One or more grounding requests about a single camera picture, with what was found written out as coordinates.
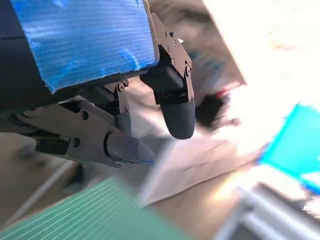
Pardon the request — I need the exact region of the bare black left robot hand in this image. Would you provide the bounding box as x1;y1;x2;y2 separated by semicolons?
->
0;0;196;170

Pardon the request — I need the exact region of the green cutting mat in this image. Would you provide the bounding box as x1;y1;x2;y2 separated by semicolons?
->
0;174;193;240

